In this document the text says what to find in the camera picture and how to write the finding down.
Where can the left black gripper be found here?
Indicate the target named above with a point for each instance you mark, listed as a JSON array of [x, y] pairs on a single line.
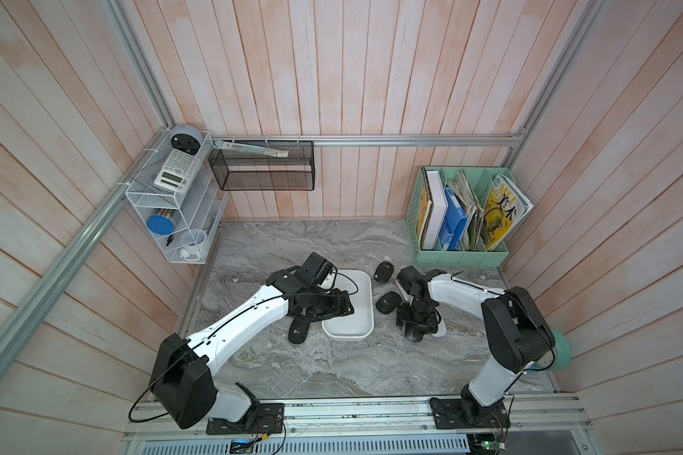
[[338, 305]]

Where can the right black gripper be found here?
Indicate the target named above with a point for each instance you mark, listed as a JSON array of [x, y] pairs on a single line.
[[427, 324]]

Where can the black mouse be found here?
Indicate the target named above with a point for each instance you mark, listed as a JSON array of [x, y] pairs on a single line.
[[389, 302], [384, 272], [298, 331]]

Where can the white mouse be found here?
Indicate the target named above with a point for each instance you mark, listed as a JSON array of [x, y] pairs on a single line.
[[441, 330]]

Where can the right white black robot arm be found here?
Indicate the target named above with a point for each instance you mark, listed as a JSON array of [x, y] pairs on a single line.
[[517, 333]]

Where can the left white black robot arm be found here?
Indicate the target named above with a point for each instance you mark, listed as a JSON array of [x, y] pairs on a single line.
[[182, 379]]

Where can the white storage box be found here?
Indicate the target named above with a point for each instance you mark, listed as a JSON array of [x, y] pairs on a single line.
[[360, 324]]

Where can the green file organizer box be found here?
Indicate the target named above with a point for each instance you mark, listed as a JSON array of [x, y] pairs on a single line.
[[480, 178]]

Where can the papers in organizer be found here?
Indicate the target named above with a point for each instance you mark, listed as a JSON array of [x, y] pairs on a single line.
[[468, 207]]

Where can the white book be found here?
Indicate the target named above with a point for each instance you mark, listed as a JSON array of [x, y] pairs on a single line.
[[436, 210]]

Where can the blue folder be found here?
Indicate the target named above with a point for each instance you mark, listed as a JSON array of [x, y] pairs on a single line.
[[454, 223]]

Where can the yellow magazine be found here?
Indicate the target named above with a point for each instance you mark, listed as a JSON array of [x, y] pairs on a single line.
[[506, 207]]

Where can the green round clock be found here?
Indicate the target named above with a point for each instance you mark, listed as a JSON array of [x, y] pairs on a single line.
[[559, 357]]

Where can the black mesh basket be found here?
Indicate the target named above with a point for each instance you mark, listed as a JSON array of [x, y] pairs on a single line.
[[247, 172]]

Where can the blue lid container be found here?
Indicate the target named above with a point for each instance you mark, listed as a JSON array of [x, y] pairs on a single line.
[[161, 222]]

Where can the ruler on basket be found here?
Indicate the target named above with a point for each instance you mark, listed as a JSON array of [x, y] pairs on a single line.
[[250, 149]]

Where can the white calculator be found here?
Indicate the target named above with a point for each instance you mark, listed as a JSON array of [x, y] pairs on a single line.
[[177, 172]]

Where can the white round speaker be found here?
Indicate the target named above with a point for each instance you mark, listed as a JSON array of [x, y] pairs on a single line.
[[186, 139]]

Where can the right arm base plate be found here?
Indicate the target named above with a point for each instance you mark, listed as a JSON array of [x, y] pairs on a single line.
[[462, 413]]

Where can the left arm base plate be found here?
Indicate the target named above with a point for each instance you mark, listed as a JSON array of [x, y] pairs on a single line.
[[263, 418]]

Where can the white wire shelf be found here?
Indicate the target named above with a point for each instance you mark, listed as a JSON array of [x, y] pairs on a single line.
[[200, 208]]

